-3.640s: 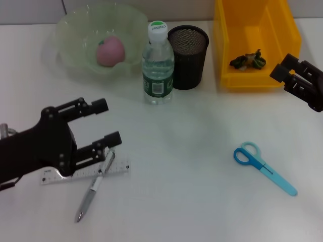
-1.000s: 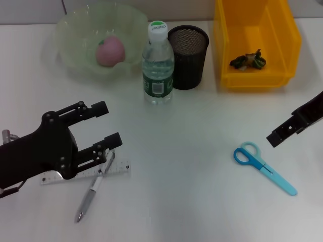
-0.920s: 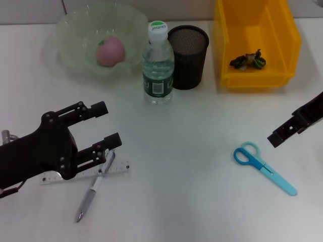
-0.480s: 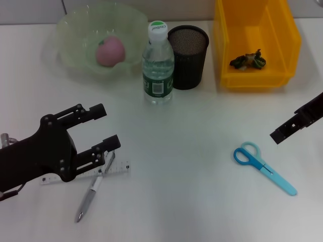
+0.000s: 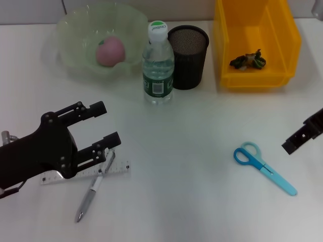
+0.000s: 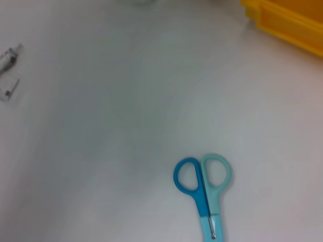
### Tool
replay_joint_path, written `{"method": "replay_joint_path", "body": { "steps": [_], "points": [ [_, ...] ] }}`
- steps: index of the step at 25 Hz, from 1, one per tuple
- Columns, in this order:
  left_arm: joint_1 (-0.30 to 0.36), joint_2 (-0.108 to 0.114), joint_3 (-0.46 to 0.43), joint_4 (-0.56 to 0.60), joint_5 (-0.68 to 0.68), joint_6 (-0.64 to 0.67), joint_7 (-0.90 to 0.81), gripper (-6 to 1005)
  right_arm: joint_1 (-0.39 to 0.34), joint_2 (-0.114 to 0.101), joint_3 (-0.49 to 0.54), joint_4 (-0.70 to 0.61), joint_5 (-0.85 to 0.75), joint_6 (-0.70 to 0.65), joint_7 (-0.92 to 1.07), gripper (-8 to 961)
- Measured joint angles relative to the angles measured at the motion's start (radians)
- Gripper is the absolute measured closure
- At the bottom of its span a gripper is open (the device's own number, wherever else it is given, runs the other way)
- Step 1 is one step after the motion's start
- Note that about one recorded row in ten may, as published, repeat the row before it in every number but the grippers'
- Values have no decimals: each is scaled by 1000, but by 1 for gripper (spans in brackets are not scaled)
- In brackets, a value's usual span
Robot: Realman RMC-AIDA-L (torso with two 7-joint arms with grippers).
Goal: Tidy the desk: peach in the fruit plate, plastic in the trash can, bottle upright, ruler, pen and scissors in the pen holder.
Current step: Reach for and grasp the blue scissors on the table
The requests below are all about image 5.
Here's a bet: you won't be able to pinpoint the yellow plastic bin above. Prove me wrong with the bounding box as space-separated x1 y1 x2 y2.
211 0 302 93

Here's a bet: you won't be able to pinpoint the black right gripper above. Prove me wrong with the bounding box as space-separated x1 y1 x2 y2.
281 108 323 155

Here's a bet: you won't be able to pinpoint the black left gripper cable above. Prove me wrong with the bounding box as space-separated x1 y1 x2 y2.
0 179 26 200

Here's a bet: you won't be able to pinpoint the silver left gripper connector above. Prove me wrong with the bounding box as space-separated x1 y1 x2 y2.
1 130 19 146

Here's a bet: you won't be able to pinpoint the pink peach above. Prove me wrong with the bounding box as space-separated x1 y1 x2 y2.
95 36 126 67

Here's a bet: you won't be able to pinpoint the black mesh pen holder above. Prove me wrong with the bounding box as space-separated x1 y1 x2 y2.
167 25 209 90

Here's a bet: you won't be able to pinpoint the clear plastic ruler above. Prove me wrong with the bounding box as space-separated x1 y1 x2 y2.
40 158 132 186

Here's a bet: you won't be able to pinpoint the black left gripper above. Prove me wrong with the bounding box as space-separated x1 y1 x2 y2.
0 100 122 189

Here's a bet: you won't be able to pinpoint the silver white ballpoint pen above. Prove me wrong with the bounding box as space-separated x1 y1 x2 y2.
76 148 117 223

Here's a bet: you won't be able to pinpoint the pale green fruit plate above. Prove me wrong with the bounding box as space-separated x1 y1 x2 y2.
41 2 150 83

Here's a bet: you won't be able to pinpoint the clear green-label water bottle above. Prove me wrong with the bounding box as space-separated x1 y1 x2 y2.
142 20 175 105

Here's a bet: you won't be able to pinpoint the green plastic wrapper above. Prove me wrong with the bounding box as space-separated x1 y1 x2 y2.
228 49 267 70

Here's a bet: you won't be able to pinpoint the blue scissors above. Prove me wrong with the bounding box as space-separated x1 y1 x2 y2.
233 141 298 197

